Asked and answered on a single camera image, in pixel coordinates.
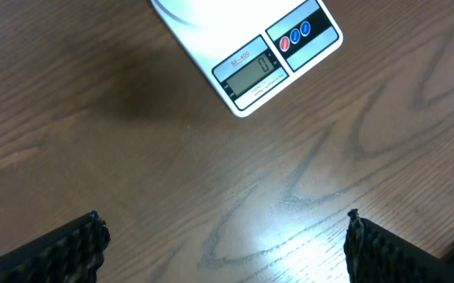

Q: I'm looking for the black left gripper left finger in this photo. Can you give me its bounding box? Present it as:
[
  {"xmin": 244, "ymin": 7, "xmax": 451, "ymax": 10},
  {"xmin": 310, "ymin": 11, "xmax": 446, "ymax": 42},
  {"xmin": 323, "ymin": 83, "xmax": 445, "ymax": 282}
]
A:
[{"xmin": 0, "ymin": 211, "xmax": 110, "ymax": 283}]

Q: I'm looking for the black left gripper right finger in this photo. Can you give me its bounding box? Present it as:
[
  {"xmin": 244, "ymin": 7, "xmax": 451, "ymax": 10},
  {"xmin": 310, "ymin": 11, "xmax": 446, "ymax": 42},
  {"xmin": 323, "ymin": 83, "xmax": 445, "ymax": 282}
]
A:
[{"xmin": 344, "ymin": 209, "xmax": 454, "ymax": 283}]

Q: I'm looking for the white digital kitchen scale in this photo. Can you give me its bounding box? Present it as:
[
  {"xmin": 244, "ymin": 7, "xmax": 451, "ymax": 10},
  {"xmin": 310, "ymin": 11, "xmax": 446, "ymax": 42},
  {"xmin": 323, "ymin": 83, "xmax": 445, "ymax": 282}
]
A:
[{"xmin": 151, "ymin": 0, "xmax": 343, "ymax": 117}]

